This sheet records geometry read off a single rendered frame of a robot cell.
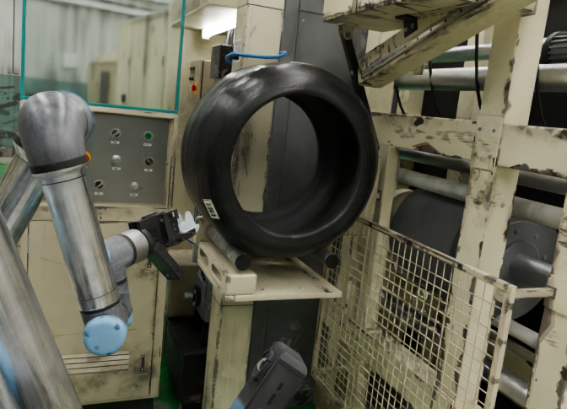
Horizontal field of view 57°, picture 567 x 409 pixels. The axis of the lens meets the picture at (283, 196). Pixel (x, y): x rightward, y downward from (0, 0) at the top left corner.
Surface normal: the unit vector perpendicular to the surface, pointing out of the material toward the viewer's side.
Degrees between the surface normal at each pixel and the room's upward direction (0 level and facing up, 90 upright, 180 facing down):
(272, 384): 79
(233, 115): 85
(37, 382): 74
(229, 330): 90
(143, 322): 90
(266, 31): 90
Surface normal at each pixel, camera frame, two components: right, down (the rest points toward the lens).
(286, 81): 0.33, 0.01
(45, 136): 0.11, -0.16
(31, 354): 0.76, -0.09
